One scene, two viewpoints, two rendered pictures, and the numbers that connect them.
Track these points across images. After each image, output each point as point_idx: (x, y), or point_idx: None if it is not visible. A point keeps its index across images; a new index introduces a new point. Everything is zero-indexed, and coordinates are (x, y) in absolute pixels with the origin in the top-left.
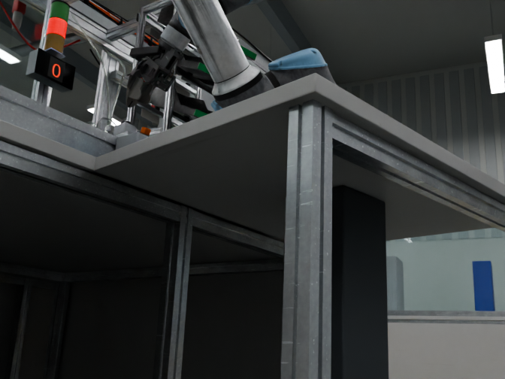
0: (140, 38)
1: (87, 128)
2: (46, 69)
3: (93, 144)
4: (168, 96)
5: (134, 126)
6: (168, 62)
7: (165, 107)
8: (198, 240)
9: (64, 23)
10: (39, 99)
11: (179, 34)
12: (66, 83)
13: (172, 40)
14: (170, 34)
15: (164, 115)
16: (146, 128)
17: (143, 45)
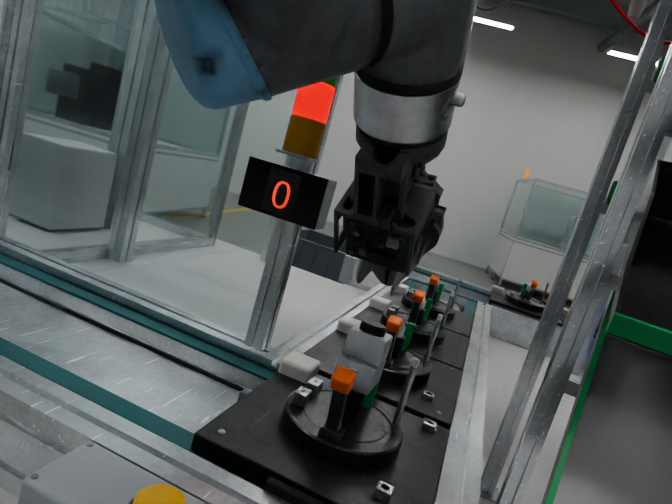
0: (656, 26)
1: (22, 411)
2: (261, 196)
3: (33, 448)
4: (602, 230)
5: (380, 341)
6: (355, 194)
7: (587, 264)
8: None
9: (311, 87)
10: (274, 246)
11: (365, 91)
12: (301, 218)
13: (358, 117)
14: (354, 92)
15: (578, 287)
16: (331, 378)
17: (662, 44)
